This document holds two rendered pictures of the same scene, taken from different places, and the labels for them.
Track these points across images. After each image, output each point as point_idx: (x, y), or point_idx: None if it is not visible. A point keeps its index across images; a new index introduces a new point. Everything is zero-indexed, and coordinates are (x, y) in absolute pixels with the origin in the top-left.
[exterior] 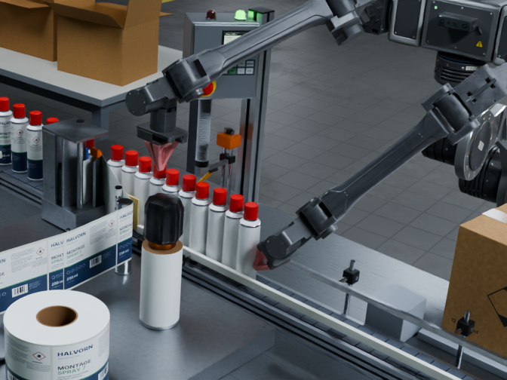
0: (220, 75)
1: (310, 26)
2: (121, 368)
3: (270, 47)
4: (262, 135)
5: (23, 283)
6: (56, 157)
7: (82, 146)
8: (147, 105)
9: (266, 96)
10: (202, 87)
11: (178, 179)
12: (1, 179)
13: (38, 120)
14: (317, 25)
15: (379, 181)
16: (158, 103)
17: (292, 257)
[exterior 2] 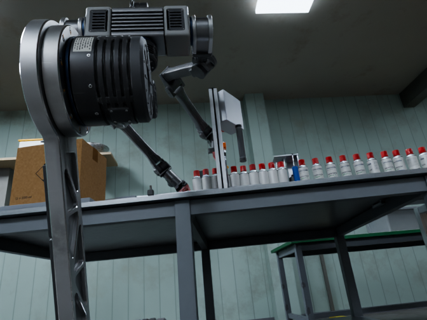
0: (196, 127)
1: (178, 99)
2: None
3: (210, 102)
4: (213, 140)
5: None
6: (288, 172)
7: (276, 164)
8: (209, 144)
9: (211, 122)
10: (201, 133)
11: (240, 169)
12: None
13: (339, 159)
14: (177, 97)
15: (138, 148)
16: (210, 142)
17: (175, 189)
